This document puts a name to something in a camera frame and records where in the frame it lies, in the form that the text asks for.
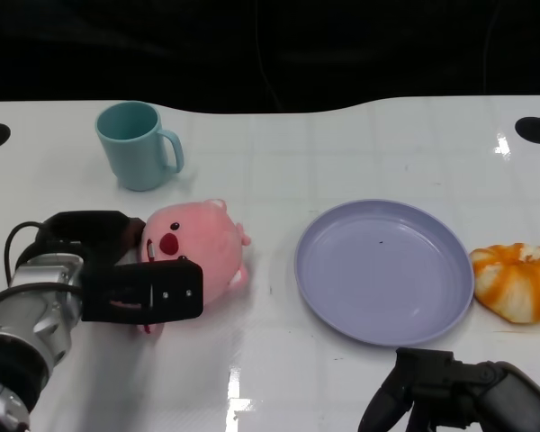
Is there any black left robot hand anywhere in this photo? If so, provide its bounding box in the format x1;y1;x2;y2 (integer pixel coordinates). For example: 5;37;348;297
35;210;204;326

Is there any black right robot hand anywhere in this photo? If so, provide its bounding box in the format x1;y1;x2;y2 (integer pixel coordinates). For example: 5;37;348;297
358;346;540;432

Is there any black backdrop cloth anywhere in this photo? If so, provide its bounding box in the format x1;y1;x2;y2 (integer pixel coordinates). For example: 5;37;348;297
0;0;540;114

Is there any light blue plastic mug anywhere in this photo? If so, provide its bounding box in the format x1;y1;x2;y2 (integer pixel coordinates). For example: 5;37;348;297
94;101;185;193

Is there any orange white plush pumpkin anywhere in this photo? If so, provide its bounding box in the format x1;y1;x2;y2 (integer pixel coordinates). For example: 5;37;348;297
469;242;540;326

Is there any lilac plastic plate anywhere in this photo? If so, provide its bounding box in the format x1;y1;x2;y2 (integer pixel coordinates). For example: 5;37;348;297
293;199;475;348

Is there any pink plush beaver doll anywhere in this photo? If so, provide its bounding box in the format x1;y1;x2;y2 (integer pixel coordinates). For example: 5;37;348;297
137;199;253;337

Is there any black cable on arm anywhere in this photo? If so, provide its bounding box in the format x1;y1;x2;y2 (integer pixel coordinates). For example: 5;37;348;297
4;220;47;289

